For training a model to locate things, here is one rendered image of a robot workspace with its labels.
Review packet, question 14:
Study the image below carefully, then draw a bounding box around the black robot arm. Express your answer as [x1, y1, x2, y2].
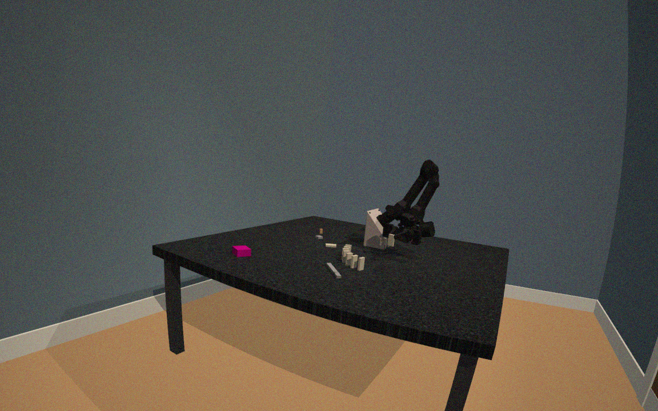
[376, 160, 439, 237]

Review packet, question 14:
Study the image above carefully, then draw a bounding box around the grey flat bar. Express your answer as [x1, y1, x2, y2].
[326, 263, 342, 279]

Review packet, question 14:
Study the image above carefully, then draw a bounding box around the magenta block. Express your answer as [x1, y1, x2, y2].
[232, 245, 251, 257]

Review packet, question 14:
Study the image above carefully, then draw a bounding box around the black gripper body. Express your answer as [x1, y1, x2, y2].
[383, 223, 422, 245]

